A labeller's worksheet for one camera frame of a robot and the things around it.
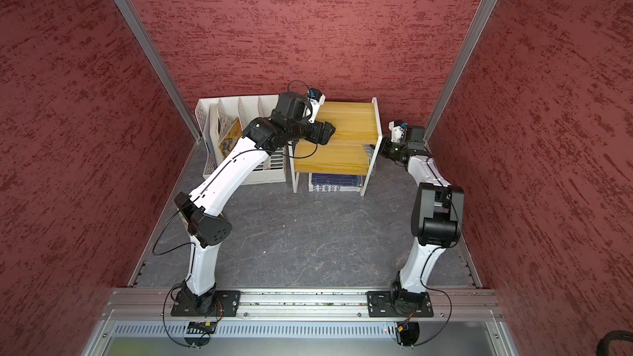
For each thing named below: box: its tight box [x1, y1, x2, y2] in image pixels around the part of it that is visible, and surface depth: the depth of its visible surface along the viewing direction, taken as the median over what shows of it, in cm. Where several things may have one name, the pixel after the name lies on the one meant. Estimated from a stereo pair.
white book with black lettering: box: [309, 184, 362, 193], surface depth 101 cm
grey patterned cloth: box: [364, 144, 376, 166], surface depth 94 cm
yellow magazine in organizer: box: [218, 117, 244, 159], surface depth 94 cm
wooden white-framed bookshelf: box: [288, 97, 383, 197], surface depth 85 cm
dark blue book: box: [311, 173, 362, 187], surface depth 99 cm
